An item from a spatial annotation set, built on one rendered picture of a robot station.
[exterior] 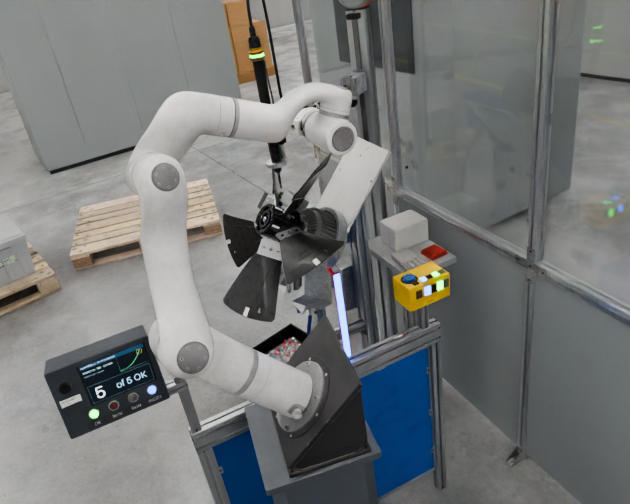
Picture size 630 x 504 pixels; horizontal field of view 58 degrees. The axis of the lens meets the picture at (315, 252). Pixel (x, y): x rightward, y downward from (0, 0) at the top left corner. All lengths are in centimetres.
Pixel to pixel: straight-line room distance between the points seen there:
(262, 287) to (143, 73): 563
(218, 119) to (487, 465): 196
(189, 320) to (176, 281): 9
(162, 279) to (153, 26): 632
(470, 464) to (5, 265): 345
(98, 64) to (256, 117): 606
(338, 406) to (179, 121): 75
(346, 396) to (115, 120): 636
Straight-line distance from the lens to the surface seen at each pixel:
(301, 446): 148
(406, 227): 243
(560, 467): 258
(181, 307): 129
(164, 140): 132
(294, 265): 185
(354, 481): 161
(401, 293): 189
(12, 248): 467
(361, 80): 238
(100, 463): 314
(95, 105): 739
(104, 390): 159
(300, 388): 147
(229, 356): 139
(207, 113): 130
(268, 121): 135
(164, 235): 127
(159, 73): 753
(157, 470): 298
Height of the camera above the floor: 211
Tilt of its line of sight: 29 degrees down
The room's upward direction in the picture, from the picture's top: 9 degrees counter-clockwise
